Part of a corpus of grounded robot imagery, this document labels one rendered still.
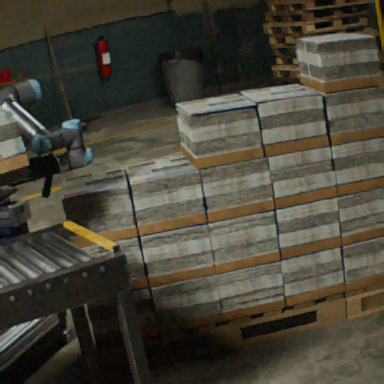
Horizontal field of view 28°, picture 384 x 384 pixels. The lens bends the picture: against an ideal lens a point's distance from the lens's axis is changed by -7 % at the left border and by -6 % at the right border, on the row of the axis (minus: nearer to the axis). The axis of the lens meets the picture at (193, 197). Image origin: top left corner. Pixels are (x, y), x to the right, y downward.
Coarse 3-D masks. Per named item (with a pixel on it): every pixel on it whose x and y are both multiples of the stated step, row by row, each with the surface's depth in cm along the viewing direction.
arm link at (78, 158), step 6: (72, 150) 306; (78, 150) 307; (84, 150) 309; (90, 150) 311; (72, 156) 306; (78, 156) 307; (84, 156) 309; (90, 156) 310; (72, 162) 306; (78, 162) 308; (84, 162) 309; (90, 162) 311; (72, 168) 308
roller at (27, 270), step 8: (0, 248) 278; (8, 248) 276; (0, 256) 276; (8, 256) 268; (16, 256) 265; (16, 264) 259; (24, 264) 255; (24, 272) 252; (32, 272) 247; (40, 272) 245
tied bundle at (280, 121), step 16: (320, 96) 330; (256, 112) 335; (272, 112) 329; (288, 112) 330; (304, 112) 331; (320, 112) 332; (272, 128) 331; (288, 128) 331; (304, 128) 332; (320, 128) 333; (272, 144) 332
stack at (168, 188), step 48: (96, 192) 325; (144, 192) 329; (192, 192) 333; (240, 192) 335; (288, 192) 338; (144, 240) 333; (192, 240) 336; (240, 240) 340; (288, 240) 343; (144, 288) 341; (192, 288) 342; (240, 288) 345; (288, 288) 349; (144, 336) 345; (192, 336) 347; (240, 336) 351
